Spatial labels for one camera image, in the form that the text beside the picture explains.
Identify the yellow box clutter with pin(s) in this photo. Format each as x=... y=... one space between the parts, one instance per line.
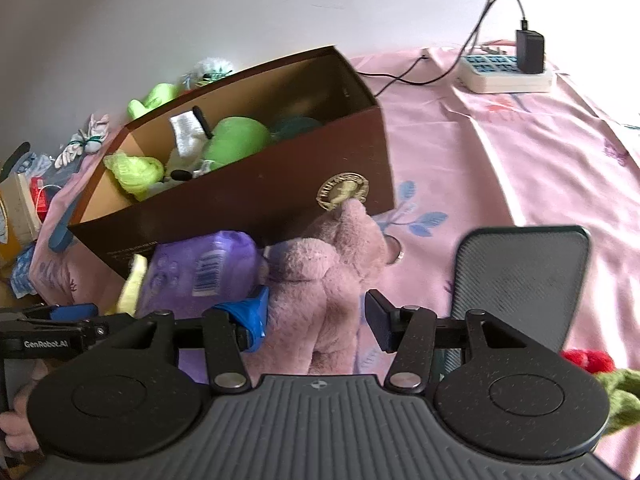
x=20 y=210

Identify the dark phone stand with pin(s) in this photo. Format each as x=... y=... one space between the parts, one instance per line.
x=520 y=270

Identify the white green fluffy toy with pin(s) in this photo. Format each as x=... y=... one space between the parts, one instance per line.
x=210 y=70

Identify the clear plastic bag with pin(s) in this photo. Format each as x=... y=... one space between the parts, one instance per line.
x=35 y=165

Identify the person's left hand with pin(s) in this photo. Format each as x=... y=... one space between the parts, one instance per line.
x=17 y=432

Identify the yellow-green mesh cloth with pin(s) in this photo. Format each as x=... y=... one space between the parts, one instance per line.
x=135 y=172

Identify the green knitted sock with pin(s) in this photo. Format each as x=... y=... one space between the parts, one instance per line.
x=625 y=390

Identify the pink floral bed sheet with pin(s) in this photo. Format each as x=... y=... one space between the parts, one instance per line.
x=525 y=160

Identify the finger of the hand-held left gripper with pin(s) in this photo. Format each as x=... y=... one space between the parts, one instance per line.
x=102 y=330
x=75 y=312

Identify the white gloves bundle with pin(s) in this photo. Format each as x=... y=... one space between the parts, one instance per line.
x=82 y=145

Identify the black charger adapter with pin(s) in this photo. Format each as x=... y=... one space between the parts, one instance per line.
x=531 y=52

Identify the black curved tool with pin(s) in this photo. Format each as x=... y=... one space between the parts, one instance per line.
x=15 y=155

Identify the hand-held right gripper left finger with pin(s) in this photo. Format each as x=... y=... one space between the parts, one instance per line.
x=250 y=312

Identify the red packet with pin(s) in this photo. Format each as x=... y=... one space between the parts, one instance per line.
x=41 y=200

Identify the grey teal cloth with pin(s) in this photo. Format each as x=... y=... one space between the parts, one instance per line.
x=296 y=127

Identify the green plush toy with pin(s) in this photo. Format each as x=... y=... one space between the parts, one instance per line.
x=235 y=140

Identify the yellow-green plush toy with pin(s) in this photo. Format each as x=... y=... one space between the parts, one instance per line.
x=155 y=97

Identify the white power strip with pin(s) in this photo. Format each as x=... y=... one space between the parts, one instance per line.
x=500 y=82

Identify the red knitted flower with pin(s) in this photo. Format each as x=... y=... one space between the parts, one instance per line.
x=582 y=357

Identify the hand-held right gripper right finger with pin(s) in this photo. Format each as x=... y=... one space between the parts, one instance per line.
x=377 y=320

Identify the pink plush bear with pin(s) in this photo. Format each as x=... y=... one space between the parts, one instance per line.
x=330 y=270

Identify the brown cardboard box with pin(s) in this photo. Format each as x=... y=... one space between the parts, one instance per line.
x=240 y=200

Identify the pale yellow cloth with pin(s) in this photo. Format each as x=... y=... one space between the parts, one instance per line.
x=132 y=285

